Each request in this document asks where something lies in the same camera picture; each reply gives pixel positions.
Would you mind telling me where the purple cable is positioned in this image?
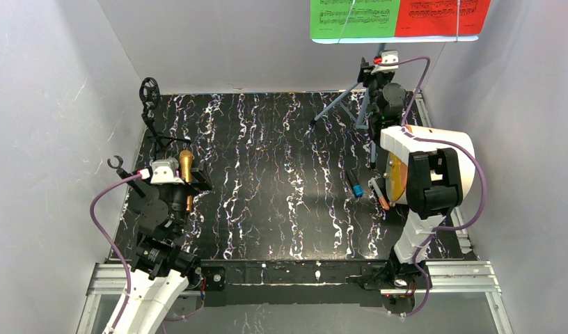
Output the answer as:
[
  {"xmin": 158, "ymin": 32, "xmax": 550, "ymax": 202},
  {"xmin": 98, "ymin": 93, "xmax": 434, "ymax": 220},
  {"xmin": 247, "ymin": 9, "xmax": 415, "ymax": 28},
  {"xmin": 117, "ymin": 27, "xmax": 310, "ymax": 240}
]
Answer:
[
  {"xmin": 374, "ymin": 56, "xmax": 488, "ymax": 319},
  {"xmin": 89, "ymin": 171, "xmax": 151, "ymax": 334}
]

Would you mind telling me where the black round-base mic stand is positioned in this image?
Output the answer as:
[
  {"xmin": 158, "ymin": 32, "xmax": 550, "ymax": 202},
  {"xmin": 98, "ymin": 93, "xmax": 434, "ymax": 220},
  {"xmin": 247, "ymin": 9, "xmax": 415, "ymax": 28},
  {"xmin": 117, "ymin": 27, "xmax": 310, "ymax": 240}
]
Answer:
[{"xmin": 106, "ymin": 155, "xmax": 146, "ymax": 198}]

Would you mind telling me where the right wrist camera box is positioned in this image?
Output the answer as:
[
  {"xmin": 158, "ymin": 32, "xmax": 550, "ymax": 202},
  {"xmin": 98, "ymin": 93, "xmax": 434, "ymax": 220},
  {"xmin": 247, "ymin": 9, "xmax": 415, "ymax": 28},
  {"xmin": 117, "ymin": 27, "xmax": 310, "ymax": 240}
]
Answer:
[{"xmin": 372, "ymin": 50, "xmax": 399, "ymax": 74}]

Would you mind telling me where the red sheet music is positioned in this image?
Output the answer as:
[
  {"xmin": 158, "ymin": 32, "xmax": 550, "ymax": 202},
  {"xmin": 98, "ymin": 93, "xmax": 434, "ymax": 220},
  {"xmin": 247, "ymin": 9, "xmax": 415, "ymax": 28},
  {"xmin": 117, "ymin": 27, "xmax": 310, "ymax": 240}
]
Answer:
[{"xmin": 395, "ymin": 0, "xmax": 491, "ymax": 38}]

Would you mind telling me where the green sheet music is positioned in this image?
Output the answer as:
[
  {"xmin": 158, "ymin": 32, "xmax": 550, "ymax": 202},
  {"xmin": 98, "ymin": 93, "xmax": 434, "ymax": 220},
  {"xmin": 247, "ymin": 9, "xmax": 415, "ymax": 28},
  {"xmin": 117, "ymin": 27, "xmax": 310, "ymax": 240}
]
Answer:
[{"xmin": 310, "ymin": 0, "xmax": 400, "ymax": 40}]

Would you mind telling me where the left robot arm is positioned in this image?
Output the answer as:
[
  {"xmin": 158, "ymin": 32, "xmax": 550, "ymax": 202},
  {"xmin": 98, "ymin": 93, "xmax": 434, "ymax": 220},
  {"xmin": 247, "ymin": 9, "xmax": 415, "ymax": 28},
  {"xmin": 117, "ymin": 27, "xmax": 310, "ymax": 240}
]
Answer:
[{"xmin": 103, "ymin": 158, "xmax": 210, "ymax": 333}]

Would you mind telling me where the black marker blue cap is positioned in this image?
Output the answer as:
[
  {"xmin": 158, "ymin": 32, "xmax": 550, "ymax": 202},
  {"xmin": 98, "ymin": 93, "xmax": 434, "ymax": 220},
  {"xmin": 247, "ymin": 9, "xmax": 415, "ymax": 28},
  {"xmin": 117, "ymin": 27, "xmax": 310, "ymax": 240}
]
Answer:
[{"xmin": 345, "ymin": 169, "xmax": 363, "ymax": 198}]

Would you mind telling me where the gold microphone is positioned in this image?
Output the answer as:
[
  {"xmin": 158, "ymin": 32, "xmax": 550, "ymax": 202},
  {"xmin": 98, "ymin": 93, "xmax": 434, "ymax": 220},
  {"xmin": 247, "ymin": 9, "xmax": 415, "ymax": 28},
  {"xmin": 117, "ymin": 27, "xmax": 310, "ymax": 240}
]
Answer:
[{"xmin": 179, "ymin": 150, "xmax": 194, "ymax": 214}]

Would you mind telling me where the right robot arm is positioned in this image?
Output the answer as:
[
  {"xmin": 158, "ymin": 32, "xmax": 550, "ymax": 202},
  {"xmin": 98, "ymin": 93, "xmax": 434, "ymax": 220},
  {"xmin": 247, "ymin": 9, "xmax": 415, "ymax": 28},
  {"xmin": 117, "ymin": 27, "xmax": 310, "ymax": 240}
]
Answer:
[{"xmin": 356, "ymin": 54, "xmax": 464, "ymax": 291}]

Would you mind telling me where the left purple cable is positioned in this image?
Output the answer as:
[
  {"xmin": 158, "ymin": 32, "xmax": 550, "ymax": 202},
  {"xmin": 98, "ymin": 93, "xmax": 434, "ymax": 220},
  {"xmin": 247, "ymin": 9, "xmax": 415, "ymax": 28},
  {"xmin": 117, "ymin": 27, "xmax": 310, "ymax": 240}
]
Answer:
[{"xmin": 89, "ymin": 171, "xmax": 151, "ymax": 334}]

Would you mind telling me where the grey tripod music stand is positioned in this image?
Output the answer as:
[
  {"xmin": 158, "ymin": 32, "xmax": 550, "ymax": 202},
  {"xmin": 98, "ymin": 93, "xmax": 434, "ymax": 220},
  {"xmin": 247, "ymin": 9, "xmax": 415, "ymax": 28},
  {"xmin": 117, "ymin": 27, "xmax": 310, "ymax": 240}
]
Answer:
[{"xmin": 310, "ymin": 43, "xmax": 390, "ymax": 170}]

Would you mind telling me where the purple glitter microphone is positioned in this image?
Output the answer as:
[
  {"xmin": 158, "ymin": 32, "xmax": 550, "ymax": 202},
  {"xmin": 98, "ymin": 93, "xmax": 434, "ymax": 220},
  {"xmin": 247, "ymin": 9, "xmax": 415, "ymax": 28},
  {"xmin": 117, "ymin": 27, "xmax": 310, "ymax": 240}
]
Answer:
[{"xmin": 164, "ymin": 157, "xmax": 180, "ymax": 170}]

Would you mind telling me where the white drum orange head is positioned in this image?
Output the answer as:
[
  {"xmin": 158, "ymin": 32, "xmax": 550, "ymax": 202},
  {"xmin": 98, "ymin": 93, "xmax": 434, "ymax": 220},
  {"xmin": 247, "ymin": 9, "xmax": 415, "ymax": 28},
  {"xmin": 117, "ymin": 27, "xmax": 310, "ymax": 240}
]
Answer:
[{"xmin": 379, "ymin": 125, "xmax": 475, "ymax": 205}]

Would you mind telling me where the aluminium base frame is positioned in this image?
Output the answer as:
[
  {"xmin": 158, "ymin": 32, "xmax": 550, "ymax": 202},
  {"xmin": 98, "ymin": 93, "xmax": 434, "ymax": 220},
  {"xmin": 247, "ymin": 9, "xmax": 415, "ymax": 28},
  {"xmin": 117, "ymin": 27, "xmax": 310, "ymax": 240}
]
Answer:
[{"xmin": 78, "ymin": 260, "xmax": 512, "ymax": 333}]

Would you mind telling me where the white marker orange cap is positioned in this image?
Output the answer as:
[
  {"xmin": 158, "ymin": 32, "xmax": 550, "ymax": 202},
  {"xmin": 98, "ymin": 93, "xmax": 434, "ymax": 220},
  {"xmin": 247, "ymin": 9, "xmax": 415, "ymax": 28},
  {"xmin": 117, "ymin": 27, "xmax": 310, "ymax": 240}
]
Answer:
[{"xmin": 368, "ymin": 177, "xmax": 391, "ymax": 211}]

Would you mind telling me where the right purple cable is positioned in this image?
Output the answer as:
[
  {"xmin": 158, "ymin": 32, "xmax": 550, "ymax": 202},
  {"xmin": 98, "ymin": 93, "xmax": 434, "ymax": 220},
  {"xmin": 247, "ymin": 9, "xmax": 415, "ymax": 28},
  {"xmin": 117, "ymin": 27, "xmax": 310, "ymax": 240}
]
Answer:
[{"xmin": 374, "ymin": 56, "xmax": 488, "ymax": 319}]

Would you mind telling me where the black tripod mic stand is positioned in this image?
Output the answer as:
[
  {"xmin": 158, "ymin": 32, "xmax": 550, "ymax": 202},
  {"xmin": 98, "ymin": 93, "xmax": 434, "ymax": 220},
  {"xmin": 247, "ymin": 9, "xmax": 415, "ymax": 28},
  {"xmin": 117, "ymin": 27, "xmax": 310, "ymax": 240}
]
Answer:
[{"xmin": 139, "ymin": 77, "xmax": 191, "ymax": 156}]

